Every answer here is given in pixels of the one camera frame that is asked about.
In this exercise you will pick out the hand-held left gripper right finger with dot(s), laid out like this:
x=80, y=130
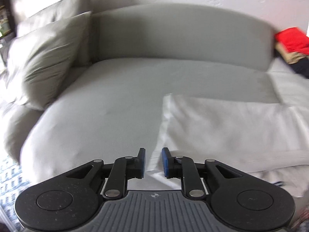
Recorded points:
x=165, y=163

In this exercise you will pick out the folded red cloth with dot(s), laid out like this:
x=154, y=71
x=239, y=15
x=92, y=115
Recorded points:
x=292, y=38

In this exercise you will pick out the white printed t-shirt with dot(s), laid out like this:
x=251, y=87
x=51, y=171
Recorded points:
x=229, y=125

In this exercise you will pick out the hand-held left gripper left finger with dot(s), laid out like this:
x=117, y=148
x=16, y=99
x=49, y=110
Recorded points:
x=142, y=163

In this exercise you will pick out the dark shelf with items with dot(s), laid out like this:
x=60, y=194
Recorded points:
x=4, y=24

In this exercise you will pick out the small beige cushion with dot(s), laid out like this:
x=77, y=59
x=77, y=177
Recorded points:
x=45, y=60

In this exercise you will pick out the folded black cloth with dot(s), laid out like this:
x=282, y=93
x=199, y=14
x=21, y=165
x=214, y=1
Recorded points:
x=303, y=69

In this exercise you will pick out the folded tan cloth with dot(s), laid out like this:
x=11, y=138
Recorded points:
x=293, y=57

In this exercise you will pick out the large beige cushion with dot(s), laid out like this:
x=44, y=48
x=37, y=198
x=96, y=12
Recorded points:
x=60, y=4

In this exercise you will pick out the grey sofa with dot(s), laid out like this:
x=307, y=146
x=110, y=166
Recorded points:
x=108, y=116

